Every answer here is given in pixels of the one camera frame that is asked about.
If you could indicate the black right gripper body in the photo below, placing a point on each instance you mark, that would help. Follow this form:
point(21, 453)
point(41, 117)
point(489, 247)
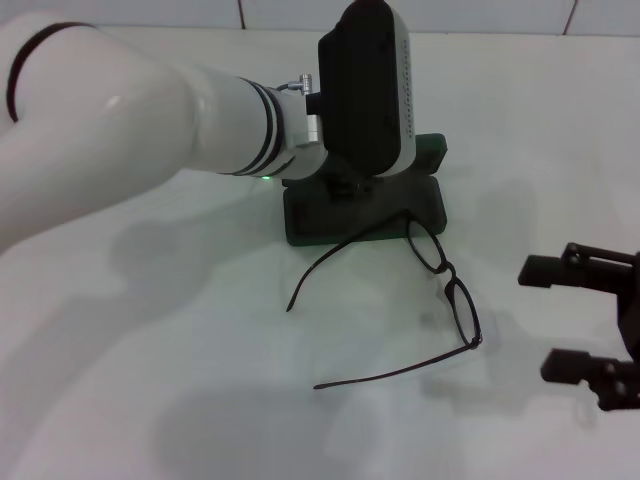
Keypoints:
point(631, 325)

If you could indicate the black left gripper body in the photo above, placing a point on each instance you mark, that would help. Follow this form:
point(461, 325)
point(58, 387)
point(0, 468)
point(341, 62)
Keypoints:
point(347, 184)

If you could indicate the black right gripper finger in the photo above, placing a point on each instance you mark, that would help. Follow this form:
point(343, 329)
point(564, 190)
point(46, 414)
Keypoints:
point(542, 271)
point(567, 367)

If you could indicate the green glasses case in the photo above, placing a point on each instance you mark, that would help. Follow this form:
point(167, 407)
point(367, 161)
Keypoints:
point(320, 220)

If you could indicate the black glasses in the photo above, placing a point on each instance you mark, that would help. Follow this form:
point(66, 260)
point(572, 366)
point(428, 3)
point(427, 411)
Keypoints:
point(448, 273)

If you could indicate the left gripper silver connector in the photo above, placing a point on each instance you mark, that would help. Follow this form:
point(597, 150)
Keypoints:
point(305, 82)

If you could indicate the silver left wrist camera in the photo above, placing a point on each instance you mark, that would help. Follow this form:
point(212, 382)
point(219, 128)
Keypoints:
point(360, 90)

